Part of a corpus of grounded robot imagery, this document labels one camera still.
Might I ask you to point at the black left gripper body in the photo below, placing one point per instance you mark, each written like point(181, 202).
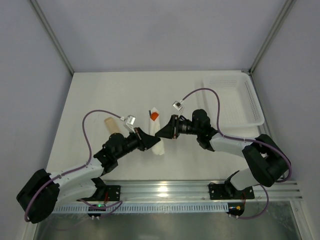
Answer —
point(139, 139)

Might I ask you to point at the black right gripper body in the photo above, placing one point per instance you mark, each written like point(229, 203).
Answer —
point(174, 127)

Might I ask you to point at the orange plastic spoon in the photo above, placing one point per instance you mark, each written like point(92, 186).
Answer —
point(154, 116)

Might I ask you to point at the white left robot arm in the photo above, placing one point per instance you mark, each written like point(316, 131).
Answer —
point(46, 191)

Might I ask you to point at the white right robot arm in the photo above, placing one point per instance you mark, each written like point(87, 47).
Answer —
point(266, 162)

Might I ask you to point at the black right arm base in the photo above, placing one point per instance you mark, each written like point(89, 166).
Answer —
point(226, 191)

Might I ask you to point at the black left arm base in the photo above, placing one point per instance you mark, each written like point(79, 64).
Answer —
point(103, 192)

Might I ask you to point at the beige utensil case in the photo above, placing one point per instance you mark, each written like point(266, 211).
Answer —
point(112, 126)

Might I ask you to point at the white perforated plastic basket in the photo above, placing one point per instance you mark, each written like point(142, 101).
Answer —
point(239, 104)

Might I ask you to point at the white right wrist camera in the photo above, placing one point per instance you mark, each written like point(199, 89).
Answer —
point(178, 105)

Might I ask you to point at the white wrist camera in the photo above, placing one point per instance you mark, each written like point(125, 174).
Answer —
point(178, 105)
point(129, 123)

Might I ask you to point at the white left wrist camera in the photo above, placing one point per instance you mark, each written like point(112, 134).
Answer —
point(129, 123)

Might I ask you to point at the aluminium front rail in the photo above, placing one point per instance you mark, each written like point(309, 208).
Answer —
point(152, 191)

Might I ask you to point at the slotted white cable duct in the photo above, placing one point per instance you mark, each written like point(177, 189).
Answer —
point(147, 208)

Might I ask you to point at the left aluminium frame post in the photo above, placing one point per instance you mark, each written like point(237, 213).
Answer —
point(51, 35)

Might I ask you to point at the aluminium frame post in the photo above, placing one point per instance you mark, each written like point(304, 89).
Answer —
point(51, 35)
point(272, 33)

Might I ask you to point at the right aluminium frame post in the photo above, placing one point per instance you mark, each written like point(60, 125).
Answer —
point(272, 33)

